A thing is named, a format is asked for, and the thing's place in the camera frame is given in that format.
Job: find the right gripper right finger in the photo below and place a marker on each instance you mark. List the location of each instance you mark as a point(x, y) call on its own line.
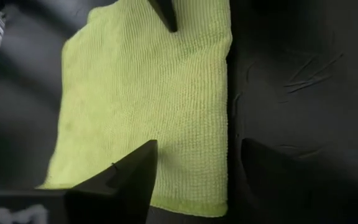
point(291, 193)

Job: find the lime green microfiber towel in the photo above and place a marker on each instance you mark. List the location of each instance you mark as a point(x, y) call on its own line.
point(141, 102)

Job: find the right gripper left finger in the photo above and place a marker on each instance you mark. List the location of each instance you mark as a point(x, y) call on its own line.
point(104, 202)

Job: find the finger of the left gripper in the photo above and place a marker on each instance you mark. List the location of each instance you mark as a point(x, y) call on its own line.
point(166, 14)

